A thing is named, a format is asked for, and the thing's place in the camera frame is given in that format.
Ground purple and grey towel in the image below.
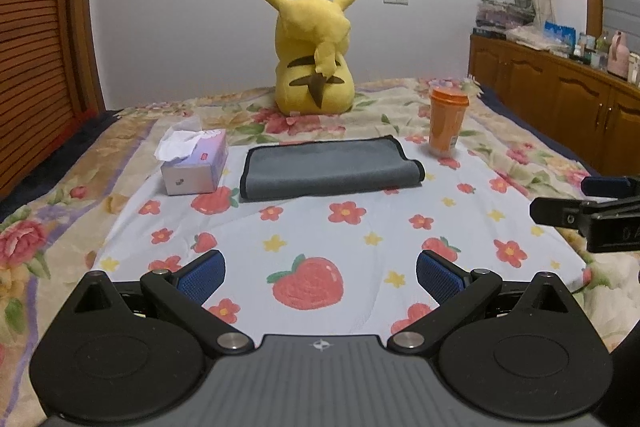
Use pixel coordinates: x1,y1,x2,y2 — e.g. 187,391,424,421
240,135,425,202

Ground wooden sideboard cabinet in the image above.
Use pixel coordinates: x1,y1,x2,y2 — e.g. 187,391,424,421
469,35,639,176

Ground white strawberry print cloth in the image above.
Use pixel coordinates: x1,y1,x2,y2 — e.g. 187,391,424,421
96,143,587,339

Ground purple tissue box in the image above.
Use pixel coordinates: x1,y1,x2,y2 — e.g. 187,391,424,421
154,116,228,196

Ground floral bed quilt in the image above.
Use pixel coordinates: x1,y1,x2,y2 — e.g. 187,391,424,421
1,78,639,426

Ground pink bottle on cabinet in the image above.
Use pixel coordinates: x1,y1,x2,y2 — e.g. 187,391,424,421
606,30,629,79

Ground orange plastic cup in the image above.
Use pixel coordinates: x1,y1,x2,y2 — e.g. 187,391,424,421
428,87,470,157

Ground blue and white package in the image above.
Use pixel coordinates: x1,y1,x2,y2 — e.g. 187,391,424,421
544,20,576,48

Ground stack of folded fabrics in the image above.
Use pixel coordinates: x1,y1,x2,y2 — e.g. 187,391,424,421
472,0,535,40

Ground wooden slatted wardrobe door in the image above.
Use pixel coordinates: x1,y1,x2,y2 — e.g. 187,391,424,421
1,0,105,196

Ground yellow Pikachu plush toy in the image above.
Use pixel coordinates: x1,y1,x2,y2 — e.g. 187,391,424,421
265,0,356,116

